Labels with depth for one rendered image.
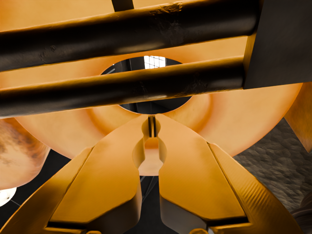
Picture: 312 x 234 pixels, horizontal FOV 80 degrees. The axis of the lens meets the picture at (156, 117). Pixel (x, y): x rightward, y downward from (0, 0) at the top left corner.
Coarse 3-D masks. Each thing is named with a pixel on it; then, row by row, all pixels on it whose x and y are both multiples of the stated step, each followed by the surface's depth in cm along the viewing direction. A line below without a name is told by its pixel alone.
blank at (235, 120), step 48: (0, 0) 6; (48, 0) 6; (96, 0) 6; (144, 0) 6; (192, 48) 8; (240, 48) 8; (192, 96) 14; (240, 96) 10; (288, 96) 10; (48, 144) 12; (240, 144) 13
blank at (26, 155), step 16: (0, 128) 11; (16, 128) 11; (0, 144) 12; (16, 144) 12; (32, 144) 12; (0, 160) 13; (16, 160) 14; (32, 160) 14; (0, 176) 15; (16, 176) 15; (32, 176) 15
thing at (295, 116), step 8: (304, 88) 9; (304, 96) 9; (296, 104) 10; (304, 104) 9; (288, 112) 11; (296, 112) 10; (304, 112) 10; (288, 120) 11; (296, 120) 10; (304, 120) 10; (296, 128) 10; (304, 128) 10; (304, 136) 10; (304, 144) 10
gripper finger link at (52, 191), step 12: (84, 156) 9; (72, 168) 8; (48, 180) 8; (60, 180) 7; (72, 180) 7; (36, 192) 7; (48, 192) 7; (60, 192) 7; (24, 204) 7; (36, 204) 7; (48, 204) 7; (12, 216) 6; (24, 216) 6; (36, 216) 6; (48, 216) 6; (12, 228) 6; (24, 228) 6; (36, 228) 6; (48, 228) 6; (60, 228) 6; (72, 228) 6; (84, 228) 6
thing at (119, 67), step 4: (124, 60) 462; (128, 60) 462; (116, 64) 450; (120, 64) 441; (124, 64) 468; (128, 64) 471; (116, 68) 460; (120, 68) 450; (124, 68) 474; (128, 68) 481; (116, 72) 471; (124, 104) 544; (128, 104) 533; (132, 104) 567; (136, 104) 564; (124, 108) 558; (128, 108) 545; (132, 108) 575; (136, 108) 576; (136, 112) 591
